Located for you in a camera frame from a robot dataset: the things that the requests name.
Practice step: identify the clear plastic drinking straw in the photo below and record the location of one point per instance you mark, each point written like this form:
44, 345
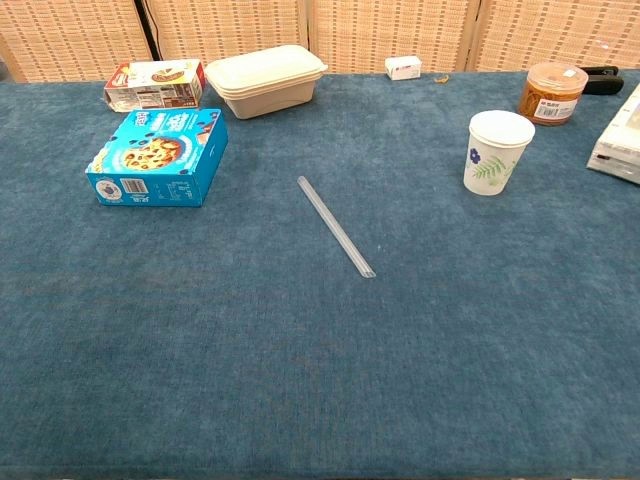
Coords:
336, 226

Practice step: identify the white floral paper cup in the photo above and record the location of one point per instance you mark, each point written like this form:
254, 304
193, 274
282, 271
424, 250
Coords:
492, 160

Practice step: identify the blue table mat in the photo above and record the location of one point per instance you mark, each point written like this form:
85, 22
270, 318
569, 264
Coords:
320, 350

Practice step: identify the beige lidded food container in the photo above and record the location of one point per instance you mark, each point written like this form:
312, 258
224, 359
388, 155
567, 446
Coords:
265, 80

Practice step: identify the blue cookie box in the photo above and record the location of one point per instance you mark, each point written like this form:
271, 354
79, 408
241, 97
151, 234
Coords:
160, 155

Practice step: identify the small white cardboard box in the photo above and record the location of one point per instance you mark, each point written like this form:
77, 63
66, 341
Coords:
402, 68

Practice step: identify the loose tan rubber band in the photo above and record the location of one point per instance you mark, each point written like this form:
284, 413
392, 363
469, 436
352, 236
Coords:
441, 78

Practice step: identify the woven folding screen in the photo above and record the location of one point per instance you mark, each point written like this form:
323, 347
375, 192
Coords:
370, 30

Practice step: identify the red white cake box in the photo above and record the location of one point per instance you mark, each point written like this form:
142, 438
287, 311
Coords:
155, 87

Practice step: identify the clear jar of rubber bands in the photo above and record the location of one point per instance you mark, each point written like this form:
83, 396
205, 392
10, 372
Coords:
550, 97

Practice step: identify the black tripod stand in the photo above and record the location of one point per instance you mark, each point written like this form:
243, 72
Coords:
146, 25

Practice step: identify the long pastel tissue pack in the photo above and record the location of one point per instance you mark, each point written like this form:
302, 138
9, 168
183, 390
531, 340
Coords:
620, 145

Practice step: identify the black stapler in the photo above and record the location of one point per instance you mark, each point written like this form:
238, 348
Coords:
605, 82

